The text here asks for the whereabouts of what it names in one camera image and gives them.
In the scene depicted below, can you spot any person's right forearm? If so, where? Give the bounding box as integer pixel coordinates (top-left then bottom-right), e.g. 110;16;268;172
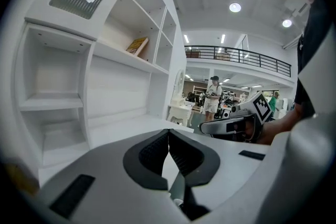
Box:
262;106;302;145

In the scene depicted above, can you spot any yellow book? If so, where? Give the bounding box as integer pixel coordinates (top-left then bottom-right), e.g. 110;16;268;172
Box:
125;37;149;56

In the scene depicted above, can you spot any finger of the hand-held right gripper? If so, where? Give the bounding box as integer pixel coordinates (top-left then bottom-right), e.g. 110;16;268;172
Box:
198;117;246;137

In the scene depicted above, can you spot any oval white-framed mirror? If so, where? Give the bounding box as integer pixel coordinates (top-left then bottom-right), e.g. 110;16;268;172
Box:
174;68;186;103

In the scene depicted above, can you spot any white dressing table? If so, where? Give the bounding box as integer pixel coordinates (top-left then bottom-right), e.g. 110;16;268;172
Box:
167;101;195;127

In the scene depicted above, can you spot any white desk with hutch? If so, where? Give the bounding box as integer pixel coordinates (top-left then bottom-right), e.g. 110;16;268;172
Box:
15;0;187;184

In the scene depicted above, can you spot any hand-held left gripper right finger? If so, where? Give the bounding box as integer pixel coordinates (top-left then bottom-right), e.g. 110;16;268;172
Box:
169;129;271;221

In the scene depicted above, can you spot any person's black clothing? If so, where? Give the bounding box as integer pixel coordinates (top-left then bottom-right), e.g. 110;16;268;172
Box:
293;0;336;119

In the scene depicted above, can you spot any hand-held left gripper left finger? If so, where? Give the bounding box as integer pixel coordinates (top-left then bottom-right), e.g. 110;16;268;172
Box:
39;129;188;224

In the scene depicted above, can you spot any black railing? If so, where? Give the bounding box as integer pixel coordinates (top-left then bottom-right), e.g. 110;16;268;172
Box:
184;45;292;78

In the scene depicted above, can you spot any person's right hand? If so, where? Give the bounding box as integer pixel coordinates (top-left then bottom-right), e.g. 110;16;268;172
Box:
246;121;267;144

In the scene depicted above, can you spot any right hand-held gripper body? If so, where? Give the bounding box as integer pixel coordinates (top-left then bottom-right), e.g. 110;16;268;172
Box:
228;91;272;144

